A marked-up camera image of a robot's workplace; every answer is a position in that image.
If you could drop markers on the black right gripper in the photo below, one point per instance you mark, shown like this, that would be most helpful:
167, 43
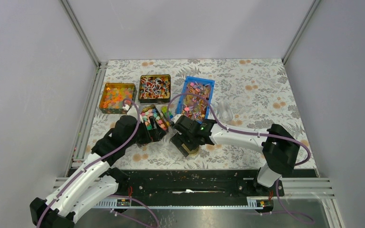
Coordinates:
179, 138

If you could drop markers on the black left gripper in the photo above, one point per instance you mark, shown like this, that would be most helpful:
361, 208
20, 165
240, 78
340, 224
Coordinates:
151, 136

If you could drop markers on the round cream jar lid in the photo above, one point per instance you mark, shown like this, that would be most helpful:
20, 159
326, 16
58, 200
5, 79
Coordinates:
193, 152

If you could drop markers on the blue plastic candy bin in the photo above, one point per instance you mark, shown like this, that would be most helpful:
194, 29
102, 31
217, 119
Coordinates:
195, 104

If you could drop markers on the translucent plastic scoop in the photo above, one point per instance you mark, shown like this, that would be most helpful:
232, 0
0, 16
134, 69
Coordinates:
225, 111

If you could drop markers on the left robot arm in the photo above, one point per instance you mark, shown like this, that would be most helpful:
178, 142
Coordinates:
94, 180

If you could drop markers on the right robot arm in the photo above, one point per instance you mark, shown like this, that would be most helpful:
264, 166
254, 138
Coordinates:
277, 146

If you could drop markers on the tin of star candies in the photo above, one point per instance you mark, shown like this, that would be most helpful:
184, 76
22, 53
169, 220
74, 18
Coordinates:
155, 123

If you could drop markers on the gold tin orange candies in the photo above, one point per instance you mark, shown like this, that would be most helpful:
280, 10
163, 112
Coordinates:
113, 95

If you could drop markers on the stacked toy brick block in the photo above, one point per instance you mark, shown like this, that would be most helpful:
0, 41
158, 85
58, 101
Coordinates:
167, 115

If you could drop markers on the gold tin with lollipops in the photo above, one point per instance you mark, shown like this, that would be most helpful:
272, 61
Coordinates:
154, 89

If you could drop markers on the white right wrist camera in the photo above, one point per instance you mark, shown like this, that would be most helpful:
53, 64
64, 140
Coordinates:
174, 119

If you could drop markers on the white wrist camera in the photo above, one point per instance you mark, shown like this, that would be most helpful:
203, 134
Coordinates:
131, 109
174, 119

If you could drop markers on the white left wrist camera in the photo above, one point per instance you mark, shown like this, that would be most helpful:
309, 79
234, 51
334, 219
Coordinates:
131, 109

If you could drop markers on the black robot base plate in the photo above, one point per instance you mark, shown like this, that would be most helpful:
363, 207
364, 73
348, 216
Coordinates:
200, 188

